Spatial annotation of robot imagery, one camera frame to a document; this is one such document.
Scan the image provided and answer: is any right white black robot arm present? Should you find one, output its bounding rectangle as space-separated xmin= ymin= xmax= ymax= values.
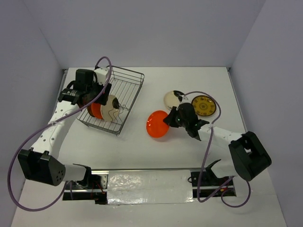
xmin=163 ymin=103 xmax=272 ymax=185

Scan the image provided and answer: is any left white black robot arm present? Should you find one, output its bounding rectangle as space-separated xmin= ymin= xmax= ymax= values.
xmin=18 ymin=67 xmax=111 ymax=189

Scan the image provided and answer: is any orange plate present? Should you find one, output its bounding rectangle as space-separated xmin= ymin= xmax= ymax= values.
xmin=91 ymin=103 xmax=102 ymax=119
xmin=146 ymin=110 xmax=169 ymax=139

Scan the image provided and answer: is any yellow patterned plate brown rim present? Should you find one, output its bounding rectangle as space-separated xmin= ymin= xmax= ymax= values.
xmin=191 ymin=95 xmax=217 ymax=117

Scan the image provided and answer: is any metal wire dish rack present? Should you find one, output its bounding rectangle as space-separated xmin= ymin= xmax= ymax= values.
xmin=78 ymin=66 xmax=144 ymax=135

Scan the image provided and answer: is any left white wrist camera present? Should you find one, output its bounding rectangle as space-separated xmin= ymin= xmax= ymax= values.
xmin=94 ymin=67 xmax=109 ymax=85

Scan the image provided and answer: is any rear brown yellow plate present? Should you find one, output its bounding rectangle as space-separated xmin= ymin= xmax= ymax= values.
xmin=87 ymin=105 xmax=93 ymax=116

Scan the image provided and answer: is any metal base rail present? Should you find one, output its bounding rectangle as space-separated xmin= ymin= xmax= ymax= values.
xmin=63 ymin=169 xmax=228 ymax=205

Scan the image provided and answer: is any cream plate with black patch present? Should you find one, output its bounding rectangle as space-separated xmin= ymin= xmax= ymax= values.
xmin=163 ymin=90 xmax=185 ymax=110

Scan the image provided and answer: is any silver foil tape patch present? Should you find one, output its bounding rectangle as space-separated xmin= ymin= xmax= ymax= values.
xmin=107 ymin=170 xmax=194 ymax=205

